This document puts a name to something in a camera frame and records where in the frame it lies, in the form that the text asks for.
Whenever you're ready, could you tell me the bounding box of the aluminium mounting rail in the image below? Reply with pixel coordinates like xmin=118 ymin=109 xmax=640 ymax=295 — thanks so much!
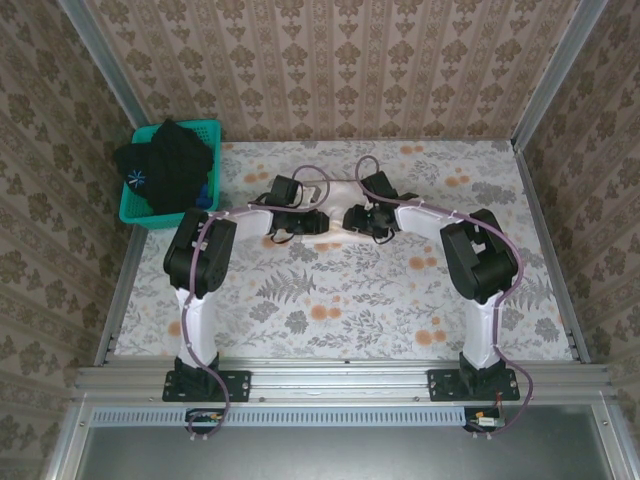
xmin=74 ymin=363 xmax=614 ymax=402

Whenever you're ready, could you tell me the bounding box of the aluminium frame post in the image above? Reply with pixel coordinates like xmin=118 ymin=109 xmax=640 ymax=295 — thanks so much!
xmin=510 ymin=0 xmax=609 ymax=152
xmin=57 ymin=0 xmax=165 ymax=157

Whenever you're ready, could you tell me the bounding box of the white red-print t-shirt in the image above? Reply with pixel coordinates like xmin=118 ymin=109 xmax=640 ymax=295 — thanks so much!
xmin=294 ymin=177 xmax=375 ymax=252

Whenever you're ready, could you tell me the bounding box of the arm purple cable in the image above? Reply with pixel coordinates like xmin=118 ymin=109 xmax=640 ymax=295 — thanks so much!
xmin=179 ymin=165 xmax=336 ymax=444
xmin=354 ymin=155 xmax=534 ymax=441

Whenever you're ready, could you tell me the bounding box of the floral table cover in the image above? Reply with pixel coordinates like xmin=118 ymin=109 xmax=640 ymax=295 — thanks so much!
xmin=115 ymin=139 xmax=575 ymax=361

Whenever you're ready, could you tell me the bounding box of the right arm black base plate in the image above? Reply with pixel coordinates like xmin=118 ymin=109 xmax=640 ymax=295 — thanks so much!
xmin=427 ymin=368 xmax=521 ymax=403

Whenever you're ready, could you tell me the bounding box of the grey metal sheet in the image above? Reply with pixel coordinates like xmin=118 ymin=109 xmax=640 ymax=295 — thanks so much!
xmin=74 ymin=404 xmax=620 ymax=480

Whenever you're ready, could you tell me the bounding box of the grey slotted cable duct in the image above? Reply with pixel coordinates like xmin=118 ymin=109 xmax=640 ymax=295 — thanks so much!
xmin=92 ymin=405 xmax=469 ymax=428

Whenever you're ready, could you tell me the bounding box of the aluminium table side rail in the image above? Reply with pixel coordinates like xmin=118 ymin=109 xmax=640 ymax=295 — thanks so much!
xmin=93 ymin=227 xmax=151 ymax=367
xmin=514 ymin=144 xmax=592 ymax=364

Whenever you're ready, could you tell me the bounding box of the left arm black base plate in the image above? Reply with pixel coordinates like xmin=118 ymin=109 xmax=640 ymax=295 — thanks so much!
xmin=162 ymin=369 xmax=252 ymax=403

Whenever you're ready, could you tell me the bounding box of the teal plastic basket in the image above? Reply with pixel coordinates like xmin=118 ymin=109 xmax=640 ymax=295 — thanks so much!
xmin=118 ymin=118 xmax=223 ymax=231

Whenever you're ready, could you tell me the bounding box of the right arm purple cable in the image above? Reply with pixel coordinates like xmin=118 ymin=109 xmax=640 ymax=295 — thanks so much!
xmin=354 ymin=155 xmax=534 ymax=441

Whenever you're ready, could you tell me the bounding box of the black t-shirt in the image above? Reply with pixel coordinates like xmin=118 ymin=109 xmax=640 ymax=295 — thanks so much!
xmin=113 ymin=118 xmax=216 ymax=215

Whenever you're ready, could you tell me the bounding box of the small connector board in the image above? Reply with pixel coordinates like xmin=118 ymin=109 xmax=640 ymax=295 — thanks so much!
xmin=185 ymin=408 xmax=227 ymax=434
xmin=464 ymin=407 xmax=504 ymax=433

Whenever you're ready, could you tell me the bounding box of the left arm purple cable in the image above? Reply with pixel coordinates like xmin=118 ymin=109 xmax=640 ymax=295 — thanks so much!
xmin=179 ymin=165 xmax=336 ymax=444

